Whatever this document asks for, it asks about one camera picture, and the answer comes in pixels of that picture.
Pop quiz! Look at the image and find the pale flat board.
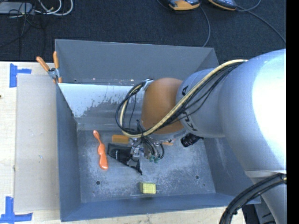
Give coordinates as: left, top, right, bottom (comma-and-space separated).
13, 74, 59, 213

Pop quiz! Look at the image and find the black cylinder on white bracket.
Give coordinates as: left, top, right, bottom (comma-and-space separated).
180, 132, 204, 148

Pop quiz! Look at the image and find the orange toy propeller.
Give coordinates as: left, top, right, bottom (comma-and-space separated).
93, 129, 109, 171

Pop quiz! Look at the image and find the yellow sponge block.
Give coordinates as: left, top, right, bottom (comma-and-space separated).
139, 182, 157, 195

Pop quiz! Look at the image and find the grey metal bin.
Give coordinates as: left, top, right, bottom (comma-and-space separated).
54, 38, 261, 222

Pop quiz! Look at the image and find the orange flat block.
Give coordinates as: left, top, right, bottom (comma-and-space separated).
111, 134, 130, 145

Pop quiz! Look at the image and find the black flat pouch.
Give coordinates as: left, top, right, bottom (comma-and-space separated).
107, 143, 143, 176

